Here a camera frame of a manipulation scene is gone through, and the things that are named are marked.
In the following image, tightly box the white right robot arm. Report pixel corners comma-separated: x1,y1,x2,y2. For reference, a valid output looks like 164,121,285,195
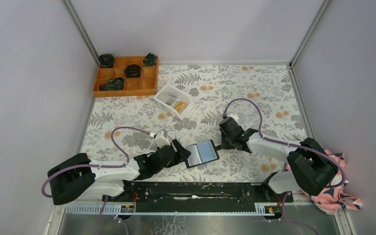
219,117,339,202

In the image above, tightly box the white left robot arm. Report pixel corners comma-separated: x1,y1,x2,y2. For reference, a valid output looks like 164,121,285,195
42,140,191,205

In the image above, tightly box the orange card in box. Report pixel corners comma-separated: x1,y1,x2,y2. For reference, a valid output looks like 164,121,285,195
174,101,188,114

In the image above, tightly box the white plastic card box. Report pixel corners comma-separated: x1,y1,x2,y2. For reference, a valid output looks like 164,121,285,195
153,84,195,120

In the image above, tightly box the floral paper table mat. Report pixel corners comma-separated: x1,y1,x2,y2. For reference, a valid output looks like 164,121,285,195
72,64,308,183

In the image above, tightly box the orange compartment tray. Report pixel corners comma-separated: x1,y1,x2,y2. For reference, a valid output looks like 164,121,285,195
93,55,159,97

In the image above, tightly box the dark green rolled item front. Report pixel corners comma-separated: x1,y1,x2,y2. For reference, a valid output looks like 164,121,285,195
99,77,124,91

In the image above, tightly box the dark green rolled item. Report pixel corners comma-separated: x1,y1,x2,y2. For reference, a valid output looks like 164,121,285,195
99,77,124,91
142,53,157,67

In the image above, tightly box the black red rolled item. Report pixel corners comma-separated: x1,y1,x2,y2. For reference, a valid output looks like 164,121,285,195
124,64,141,78

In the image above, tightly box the pink patterned cloth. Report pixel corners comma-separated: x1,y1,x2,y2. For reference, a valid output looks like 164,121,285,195
301,149,362,215

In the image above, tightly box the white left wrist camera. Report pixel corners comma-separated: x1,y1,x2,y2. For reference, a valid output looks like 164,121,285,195
149,131,171,148

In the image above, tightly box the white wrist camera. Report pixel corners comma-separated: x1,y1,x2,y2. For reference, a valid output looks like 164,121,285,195
223,113,239,123
149,131,171,148

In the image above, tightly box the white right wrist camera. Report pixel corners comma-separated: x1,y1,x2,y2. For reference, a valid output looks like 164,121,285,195
223,113,239,123

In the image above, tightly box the black metal base rail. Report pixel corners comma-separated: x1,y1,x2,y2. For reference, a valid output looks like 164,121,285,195
101,182,285,206

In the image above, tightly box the slotted white cable duct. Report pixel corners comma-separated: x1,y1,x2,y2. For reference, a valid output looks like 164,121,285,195
65,202,276,216

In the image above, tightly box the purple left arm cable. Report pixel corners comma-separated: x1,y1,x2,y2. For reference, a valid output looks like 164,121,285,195
41,126,156,235

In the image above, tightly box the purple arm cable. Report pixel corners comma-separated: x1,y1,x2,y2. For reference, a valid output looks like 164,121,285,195
223,98,347,235
41,126,156,235

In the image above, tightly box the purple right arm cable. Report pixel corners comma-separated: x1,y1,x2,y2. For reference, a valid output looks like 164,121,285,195
223,98,347,235

